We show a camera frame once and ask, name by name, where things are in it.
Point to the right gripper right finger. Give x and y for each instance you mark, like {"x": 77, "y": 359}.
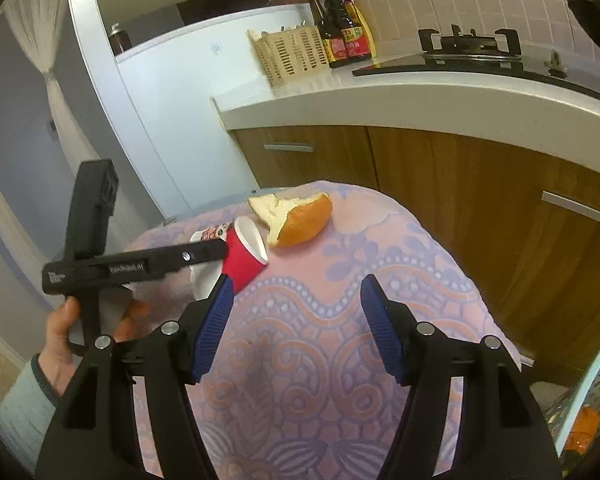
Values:
{"x": 502, "y": 432}

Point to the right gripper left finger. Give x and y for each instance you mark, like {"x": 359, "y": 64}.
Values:
{"x": 123, "y": 388}

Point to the orange paper cup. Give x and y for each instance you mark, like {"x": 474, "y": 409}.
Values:
{"x": 583, "y": 430}

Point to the red white paper cup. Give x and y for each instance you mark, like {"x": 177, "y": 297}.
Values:
{"x": 246, "y": 256}

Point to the grey sleeve forearm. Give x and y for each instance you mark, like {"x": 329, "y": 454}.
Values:
{"x": 25, "y": 414}

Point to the person's left hand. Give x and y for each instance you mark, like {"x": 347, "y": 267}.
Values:
{"x": 56, "y": 360}

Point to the teal plastic waste basket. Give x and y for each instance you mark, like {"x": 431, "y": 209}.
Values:
{"x": 562, "y": 414}

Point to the wooden base cabinets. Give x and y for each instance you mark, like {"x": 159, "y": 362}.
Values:
{"x": 523, "y": 225}

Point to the pink floral tablecloth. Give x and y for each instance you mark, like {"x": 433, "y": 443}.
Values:
{"x": 297, "y": 389}

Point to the white curtain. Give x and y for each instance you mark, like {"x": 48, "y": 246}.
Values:
{"x": 38, "y": 139}

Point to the beige utensil basket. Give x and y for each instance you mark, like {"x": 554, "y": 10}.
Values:
{"x": 291, "y": 54}

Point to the dark soy sauce bottle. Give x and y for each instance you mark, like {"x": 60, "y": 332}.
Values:
{"x": 332, "y": 39}

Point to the large sauce bottle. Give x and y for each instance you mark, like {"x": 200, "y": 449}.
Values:
{"x": 351, "y": 23}

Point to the black gas stove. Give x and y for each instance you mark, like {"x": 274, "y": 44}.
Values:
{"x": 500, "y": 54}

